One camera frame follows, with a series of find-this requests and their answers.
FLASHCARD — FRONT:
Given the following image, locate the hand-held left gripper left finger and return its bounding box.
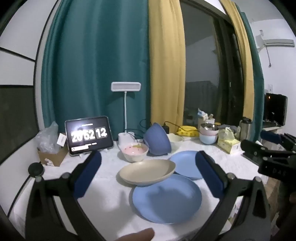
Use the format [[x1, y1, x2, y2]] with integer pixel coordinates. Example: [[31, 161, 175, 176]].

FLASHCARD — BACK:
[[25, 151, 107, 241]]

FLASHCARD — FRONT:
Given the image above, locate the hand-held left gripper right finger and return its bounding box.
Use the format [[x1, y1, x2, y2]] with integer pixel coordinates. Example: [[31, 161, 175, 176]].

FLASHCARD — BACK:
[[195, 150, 272, 241]]

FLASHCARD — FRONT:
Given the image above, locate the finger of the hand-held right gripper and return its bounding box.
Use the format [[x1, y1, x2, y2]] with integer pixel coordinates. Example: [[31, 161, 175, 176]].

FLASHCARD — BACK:
[[240, 140, 296, 164], [260, 130, 296, 151]]

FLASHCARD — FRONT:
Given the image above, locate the blue plate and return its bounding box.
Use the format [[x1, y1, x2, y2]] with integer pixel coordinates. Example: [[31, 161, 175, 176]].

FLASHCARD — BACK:
[[132, 174, 202, 224], [168, 151, 208, 181]]

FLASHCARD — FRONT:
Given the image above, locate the cream bowl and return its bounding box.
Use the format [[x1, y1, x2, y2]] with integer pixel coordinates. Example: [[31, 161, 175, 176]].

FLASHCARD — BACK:
[[167, 134, 184, 152]]

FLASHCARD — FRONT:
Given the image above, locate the pink strawberry print bowl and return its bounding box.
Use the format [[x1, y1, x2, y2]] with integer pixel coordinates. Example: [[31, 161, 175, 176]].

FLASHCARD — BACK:
[[118, 142, 149, 163]]

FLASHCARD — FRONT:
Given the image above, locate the beige plate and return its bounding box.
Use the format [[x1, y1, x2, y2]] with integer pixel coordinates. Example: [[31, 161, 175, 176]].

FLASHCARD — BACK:
[[119, 159, 176, 187]]

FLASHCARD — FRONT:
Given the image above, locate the dark blue bowl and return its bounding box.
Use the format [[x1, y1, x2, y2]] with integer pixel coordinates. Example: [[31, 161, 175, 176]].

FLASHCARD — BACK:
[[143, 123, 172, 156]]

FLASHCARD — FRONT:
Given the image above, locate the person's left hand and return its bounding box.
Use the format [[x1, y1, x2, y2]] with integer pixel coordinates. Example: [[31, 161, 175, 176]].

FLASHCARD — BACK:
[[115, 228, 155, 241]]

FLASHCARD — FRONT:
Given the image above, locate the yellow-green tissue pack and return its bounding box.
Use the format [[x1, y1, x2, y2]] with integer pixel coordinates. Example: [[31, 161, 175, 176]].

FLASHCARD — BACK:
[[217, 127, 241, 154]]

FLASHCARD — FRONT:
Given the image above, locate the light blue and white bowl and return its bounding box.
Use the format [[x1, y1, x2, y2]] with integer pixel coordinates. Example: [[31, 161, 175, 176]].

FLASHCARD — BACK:
[[199, 133, 218, 145]]

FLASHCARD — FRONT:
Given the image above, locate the tablet with clock display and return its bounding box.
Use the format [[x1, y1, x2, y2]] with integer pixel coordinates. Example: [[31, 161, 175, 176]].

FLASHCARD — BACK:
[[65, 116, 114, 156]]

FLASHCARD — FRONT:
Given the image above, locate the pink steel-lined bowl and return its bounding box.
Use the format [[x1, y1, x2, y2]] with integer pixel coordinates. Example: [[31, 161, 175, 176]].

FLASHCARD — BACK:
[[200, 123, 219, 136]]

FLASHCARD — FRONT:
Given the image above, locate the yellow wipes packet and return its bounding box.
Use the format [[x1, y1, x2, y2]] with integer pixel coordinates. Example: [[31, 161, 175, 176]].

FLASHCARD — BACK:
[[177, 126, 199, 137]]

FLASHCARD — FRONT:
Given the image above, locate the white utensil basket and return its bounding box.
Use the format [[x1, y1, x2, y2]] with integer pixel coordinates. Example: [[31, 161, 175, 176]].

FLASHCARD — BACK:
[[198, 117, 215, 130]]

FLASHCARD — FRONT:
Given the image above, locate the black round knob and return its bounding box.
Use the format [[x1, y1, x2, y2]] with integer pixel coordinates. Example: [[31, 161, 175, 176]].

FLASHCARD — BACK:
[[28, 163, 44, 180]]

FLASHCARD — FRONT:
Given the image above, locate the clear plastic bag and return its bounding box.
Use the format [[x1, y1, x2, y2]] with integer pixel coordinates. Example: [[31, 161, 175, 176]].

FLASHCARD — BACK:
[[37, 121, 59, 154]]

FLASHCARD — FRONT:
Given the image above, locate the teal curtain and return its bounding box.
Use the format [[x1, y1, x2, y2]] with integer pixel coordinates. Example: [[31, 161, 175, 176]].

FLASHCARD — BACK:
[[41, 0, 153, 144], [236, 9, 265, 142]]

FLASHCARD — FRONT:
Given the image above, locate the yellow curtain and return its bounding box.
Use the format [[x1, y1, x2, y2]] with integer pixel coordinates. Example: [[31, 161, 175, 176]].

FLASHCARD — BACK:
[[148, 0, 185, 135], [220, 0, 255, 121]]

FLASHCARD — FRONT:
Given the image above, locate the glass sliding door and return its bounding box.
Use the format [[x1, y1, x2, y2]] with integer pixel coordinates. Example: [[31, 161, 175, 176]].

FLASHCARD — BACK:
[[180, 0, 245, 130]]

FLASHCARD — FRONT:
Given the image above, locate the white desk lamp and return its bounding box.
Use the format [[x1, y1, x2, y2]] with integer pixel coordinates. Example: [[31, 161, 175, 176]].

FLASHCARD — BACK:
[[111, 82, 142, 147]]

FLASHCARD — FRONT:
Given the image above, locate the white air conditioner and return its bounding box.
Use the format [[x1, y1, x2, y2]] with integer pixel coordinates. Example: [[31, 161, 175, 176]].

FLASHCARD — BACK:
[[255, 38, 295, 49]]

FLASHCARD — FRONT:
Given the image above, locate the black adapter cable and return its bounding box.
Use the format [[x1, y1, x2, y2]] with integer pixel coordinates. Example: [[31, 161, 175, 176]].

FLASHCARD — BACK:
[[164, 121, 185, 130]]

